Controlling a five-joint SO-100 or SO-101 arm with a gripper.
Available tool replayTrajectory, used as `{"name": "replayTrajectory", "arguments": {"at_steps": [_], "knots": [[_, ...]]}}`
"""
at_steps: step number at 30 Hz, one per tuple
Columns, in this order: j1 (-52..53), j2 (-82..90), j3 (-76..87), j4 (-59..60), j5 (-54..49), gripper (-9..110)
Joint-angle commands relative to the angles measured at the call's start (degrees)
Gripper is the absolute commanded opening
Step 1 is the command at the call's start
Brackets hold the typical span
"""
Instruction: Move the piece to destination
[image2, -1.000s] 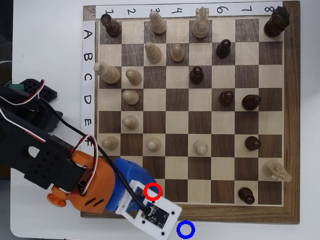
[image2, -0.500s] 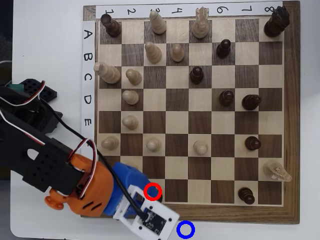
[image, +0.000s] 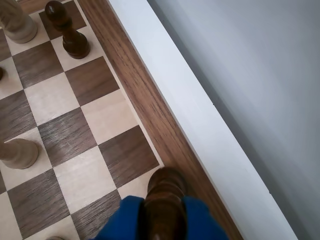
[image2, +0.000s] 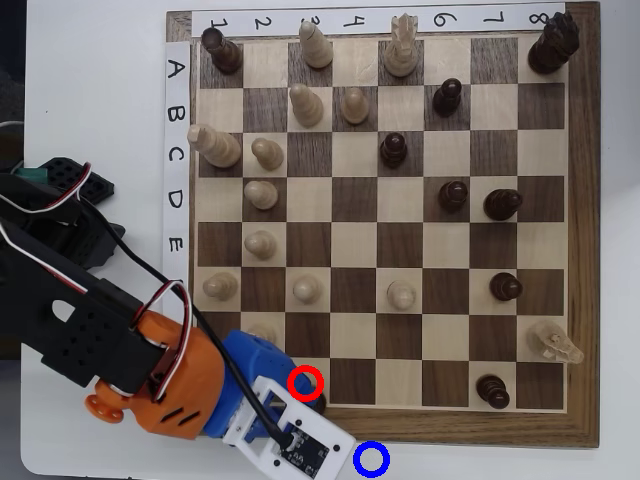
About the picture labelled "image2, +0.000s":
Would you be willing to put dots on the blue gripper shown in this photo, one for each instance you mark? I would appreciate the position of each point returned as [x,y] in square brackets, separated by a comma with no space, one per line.
[264,356]

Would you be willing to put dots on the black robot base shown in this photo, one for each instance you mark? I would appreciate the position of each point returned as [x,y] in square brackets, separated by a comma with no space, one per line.
[100,190]

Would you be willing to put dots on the black and orange robot arm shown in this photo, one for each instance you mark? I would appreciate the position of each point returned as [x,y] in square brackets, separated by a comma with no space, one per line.
[75,320]

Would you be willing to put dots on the light wooden rook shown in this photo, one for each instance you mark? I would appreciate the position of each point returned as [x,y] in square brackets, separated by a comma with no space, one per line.
[262,332]

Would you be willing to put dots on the light wooden pawn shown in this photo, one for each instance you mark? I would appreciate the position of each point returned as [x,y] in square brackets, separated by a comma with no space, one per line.
[306,289]
[355,107]
[259,244]
[267,154]
[401,295]
[260,194]

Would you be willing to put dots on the light pawn row F left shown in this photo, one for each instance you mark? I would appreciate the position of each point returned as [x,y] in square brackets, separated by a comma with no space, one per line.
[220,286]

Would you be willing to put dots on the wooden chessboard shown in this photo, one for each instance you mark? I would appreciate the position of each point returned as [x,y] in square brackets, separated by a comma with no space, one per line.
[355,200]

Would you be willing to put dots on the light bishop row C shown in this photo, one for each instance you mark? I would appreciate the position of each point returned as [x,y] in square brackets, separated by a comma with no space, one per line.
[217,147]

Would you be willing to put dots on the white paper strip with letters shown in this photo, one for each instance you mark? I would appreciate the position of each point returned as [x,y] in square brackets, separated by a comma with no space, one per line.
[175,150]

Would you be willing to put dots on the dark wooden bishop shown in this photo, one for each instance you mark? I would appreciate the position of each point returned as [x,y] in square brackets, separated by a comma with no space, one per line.
[501,205]

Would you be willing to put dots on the light wooden bishop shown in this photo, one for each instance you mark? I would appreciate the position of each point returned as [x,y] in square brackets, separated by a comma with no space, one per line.
[316,50]
[306,107]

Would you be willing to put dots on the dark wooden rook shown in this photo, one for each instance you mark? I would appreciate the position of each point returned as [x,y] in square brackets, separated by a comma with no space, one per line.
[225,52]

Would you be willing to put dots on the green plastic connector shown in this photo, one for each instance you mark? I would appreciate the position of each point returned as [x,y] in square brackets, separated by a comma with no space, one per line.
[30,176]

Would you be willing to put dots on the white paper strip with numbers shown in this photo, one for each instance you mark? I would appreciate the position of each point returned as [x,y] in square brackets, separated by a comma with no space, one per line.
[475,20]

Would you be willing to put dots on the dark wooden queen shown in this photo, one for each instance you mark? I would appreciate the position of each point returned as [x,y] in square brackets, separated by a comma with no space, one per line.
[552,45]

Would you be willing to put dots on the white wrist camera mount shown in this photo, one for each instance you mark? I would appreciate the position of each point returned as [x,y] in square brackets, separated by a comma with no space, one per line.
[305,410]

